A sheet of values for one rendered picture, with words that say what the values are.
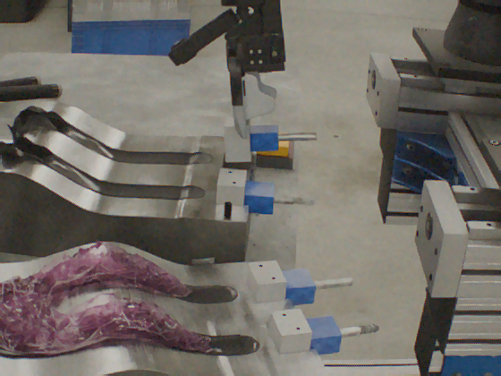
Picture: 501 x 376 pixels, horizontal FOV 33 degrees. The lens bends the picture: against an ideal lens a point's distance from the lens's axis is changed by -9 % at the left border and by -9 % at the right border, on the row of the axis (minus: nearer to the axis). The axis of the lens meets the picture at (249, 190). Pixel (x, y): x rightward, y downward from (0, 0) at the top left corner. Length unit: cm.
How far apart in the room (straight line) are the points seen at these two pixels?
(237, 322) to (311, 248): 184
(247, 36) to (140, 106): 53
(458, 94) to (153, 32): 303
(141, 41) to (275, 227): 310
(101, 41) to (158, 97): 260
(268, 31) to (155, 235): 33
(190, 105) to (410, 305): 114
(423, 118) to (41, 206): 65
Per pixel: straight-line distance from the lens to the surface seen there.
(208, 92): 184
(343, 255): 287
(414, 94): 147
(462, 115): 150
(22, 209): 125
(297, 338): 101
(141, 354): 94
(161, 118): 172
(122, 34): 439
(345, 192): 325
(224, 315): 108
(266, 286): 109
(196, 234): 121
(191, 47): 129
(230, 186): 122
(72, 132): 138
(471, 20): 148
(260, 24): 129
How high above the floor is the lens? 148
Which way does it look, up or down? 28 degrees down
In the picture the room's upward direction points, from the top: 4 degrees clockwise
